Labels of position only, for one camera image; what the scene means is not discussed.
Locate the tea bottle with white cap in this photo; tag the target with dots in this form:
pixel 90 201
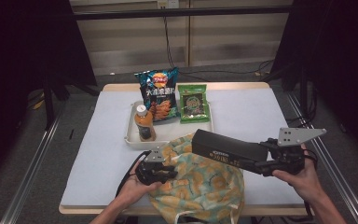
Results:
pixel 144 123

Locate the orange print fabric bag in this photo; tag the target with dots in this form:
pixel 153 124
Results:
pixel 205 186

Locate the white plastic tray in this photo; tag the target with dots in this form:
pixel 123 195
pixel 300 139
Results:
pixel 167 130

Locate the person's right hand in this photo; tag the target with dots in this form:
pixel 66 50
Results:
pixel 307 183

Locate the long black cookie box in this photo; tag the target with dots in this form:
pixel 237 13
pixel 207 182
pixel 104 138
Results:
pixel 223 146

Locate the teal potato chips bag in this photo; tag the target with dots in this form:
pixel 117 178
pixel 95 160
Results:
pixel 158 93

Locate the green seaweed packet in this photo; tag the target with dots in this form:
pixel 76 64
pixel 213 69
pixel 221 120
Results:
pixel 194 105

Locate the black horizontal bar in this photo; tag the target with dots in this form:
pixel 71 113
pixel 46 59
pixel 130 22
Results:
pixel 180 13

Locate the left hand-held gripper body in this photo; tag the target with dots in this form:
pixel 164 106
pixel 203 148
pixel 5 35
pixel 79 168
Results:
pixel 150 171

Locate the dark curtain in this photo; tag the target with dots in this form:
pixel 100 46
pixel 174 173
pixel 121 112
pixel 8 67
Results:
pixel 18 62
pixel 338 62

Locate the person's left hand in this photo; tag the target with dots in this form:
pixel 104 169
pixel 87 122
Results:
pixel 133 189

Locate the white wall socket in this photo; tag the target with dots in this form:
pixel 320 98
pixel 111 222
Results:
pixel 167 3

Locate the black stand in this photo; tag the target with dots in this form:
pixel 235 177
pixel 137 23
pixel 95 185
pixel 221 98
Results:
pixel 304 93

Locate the aluminium floor rail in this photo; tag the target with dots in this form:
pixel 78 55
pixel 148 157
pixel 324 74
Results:
pixel 338 174
pixel 28 177

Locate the black stand leg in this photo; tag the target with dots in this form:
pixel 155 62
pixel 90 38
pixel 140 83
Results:
pixel 48 105

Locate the white table mat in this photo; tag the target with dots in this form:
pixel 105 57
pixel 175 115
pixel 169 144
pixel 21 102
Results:
pixel 105 124

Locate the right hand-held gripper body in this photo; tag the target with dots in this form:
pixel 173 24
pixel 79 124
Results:
pixel 287 158

